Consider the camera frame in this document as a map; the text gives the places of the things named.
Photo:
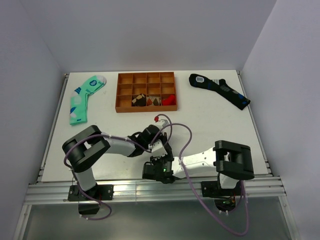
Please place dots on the black and blue sock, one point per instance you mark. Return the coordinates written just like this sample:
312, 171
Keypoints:
220, 87

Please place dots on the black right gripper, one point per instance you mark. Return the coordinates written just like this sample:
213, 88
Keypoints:
154, 160

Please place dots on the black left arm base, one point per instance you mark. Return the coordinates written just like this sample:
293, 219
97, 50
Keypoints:
98, 194

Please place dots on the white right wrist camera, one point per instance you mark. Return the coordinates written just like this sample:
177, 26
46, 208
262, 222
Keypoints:
157, 149

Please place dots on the orange wooden compartment tray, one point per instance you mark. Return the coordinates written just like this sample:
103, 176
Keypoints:
149, 83

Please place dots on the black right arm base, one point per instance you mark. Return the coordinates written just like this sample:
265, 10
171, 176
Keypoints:
224, 199

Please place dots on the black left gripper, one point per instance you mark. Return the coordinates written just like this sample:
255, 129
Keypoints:
163, 137

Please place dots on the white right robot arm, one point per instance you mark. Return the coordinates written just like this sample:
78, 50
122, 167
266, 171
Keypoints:
231, 161

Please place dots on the dark brown rolled sock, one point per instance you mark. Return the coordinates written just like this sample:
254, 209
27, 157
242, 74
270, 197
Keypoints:
139, 100

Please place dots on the mint green patterned sock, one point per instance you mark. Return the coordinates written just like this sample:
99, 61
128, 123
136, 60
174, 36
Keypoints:
79, 99

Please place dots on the argyle patterned rolled sock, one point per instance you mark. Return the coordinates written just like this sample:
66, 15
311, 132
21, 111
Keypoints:
153, 100

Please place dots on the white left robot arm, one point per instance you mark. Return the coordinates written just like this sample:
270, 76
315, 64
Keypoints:
84, 149

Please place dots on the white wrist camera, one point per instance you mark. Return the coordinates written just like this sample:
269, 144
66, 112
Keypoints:
157, 149
160, 122

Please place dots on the red rolled sock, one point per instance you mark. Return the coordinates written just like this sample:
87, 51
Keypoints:
168, 100

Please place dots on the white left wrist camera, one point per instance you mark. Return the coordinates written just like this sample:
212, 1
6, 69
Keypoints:
160, 122

